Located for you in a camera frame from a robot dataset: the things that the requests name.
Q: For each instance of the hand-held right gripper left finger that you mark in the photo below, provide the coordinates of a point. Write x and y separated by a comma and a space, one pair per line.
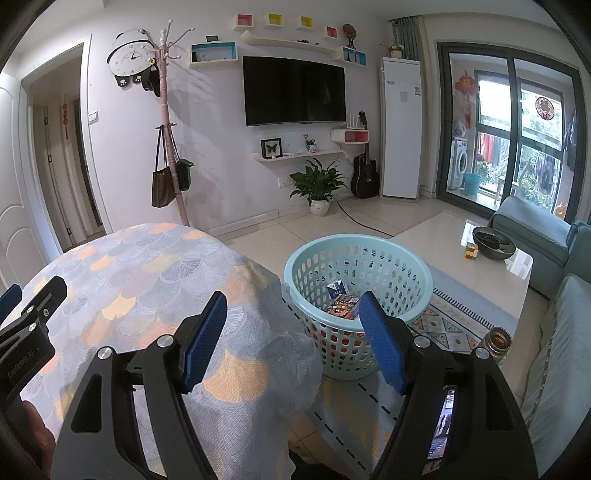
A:
205, 341

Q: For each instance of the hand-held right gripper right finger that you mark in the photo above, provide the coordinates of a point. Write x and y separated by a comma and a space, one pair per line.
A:
383, 341

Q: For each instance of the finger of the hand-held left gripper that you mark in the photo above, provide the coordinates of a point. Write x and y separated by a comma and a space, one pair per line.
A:
9, 301
46, 297

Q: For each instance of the teal plastic basket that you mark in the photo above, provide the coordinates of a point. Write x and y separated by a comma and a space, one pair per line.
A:
332, 355

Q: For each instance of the red blue card box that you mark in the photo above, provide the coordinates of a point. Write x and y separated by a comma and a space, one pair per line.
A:
344, 305

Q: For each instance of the small white carton box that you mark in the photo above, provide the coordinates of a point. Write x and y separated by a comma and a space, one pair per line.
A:
337, 290

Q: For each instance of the person's left hand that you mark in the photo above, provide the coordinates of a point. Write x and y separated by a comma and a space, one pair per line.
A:
39, 434

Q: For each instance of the patterned floor rug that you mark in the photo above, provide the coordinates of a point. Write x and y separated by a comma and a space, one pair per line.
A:
443, 323

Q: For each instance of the white room door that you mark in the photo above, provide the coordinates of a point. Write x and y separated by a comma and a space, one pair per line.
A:
9, 207

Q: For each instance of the smartphone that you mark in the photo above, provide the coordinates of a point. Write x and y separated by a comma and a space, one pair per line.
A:
443, 424

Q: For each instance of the white coffee table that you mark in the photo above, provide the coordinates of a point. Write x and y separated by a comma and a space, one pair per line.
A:
438, 249

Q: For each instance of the metal thermos bottle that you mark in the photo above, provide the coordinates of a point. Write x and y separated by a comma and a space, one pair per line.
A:
497, 346

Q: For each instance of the colourful puzzle cube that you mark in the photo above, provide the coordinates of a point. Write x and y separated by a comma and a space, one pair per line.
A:
471, 251

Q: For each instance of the dark metal bowl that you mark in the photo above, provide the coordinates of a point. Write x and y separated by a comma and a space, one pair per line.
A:
494, 243

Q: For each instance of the brown tote bag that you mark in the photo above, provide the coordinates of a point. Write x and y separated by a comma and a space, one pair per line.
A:
164, 187

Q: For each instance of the black acoustic guitar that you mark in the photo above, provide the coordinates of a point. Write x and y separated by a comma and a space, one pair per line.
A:
364, 177

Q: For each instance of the small black bag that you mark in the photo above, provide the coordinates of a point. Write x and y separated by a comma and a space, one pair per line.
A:
184, 175

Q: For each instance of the potted green plant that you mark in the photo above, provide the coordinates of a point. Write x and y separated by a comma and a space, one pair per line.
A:
318, 182

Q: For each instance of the blue bucket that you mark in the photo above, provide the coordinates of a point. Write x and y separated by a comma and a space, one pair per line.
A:
472, 183

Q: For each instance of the grey-blue sofa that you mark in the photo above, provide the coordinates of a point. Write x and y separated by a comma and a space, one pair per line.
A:
563, 369

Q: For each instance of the white washing machine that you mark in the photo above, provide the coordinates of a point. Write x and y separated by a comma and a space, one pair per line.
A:
459, 164

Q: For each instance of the white standing air conditioner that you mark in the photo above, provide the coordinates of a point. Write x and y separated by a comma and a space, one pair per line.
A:
400, 138

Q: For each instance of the framed butterfly picture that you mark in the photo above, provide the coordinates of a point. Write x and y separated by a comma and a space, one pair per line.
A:
271, 147

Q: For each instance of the red and white box shelf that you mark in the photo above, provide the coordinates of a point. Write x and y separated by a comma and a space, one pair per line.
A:
351, 136

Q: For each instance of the small figurine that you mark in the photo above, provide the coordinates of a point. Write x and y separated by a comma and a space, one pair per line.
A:
310, 145

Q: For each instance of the pink coat rack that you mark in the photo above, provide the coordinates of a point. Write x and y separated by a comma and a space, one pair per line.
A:
165, 115

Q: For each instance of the white router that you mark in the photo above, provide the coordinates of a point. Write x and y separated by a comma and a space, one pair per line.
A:
353, 123

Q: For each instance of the dark hanging pouch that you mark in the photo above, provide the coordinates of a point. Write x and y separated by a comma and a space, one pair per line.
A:
151, 81

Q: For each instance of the sliding glass door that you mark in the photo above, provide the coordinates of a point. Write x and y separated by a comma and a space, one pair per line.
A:
511, 115

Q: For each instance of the red knot ornament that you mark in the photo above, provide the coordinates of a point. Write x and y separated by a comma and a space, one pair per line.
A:
465, 85

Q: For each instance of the long blue box shelf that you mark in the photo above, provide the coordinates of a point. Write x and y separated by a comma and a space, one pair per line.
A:
212, 62

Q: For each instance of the short blue box shelf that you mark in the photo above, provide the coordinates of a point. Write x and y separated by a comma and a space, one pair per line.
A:
354, 62

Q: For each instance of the round red window sticker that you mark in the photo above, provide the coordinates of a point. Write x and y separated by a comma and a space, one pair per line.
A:
545, 107

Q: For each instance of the flower vase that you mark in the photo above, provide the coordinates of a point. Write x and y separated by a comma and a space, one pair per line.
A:
395, 50

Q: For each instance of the grey curtain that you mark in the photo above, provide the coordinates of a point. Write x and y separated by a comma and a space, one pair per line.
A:
408, 37

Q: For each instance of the round decorative fan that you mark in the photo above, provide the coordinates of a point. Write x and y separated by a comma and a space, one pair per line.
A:
349, 31

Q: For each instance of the pink cube shelf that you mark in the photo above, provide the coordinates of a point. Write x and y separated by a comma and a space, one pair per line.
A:
244, 21
331, 31

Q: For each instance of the yellow cube shelf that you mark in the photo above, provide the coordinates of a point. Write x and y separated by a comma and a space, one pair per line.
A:
304, 23
273, 21

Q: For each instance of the wall light switch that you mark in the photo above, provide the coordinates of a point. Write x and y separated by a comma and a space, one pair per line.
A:
93, 116

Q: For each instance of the panda wall clock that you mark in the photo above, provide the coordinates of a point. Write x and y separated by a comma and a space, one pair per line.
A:
131, 55

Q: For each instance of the wall-mounted black television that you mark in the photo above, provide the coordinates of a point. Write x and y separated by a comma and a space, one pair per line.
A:
295, 90

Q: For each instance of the wavy white wall shelf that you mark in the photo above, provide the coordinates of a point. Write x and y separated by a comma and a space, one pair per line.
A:
286, 44

